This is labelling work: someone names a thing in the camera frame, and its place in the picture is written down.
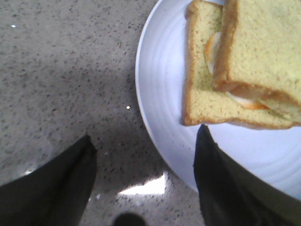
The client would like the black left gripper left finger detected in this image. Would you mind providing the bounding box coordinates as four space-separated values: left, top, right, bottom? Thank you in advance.
0 135 97 226

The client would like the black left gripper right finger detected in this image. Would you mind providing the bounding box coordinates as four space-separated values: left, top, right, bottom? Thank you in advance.
193 125 301 226

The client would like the bread slice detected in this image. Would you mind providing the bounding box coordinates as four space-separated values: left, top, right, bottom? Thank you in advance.
212 0 301 106
182 0 300 129

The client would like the light blue round plate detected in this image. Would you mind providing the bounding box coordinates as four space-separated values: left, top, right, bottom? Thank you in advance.
135 0 301 201

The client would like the fried egg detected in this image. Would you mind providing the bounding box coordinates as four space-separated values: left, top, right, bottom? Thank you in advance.
204 32 269 110

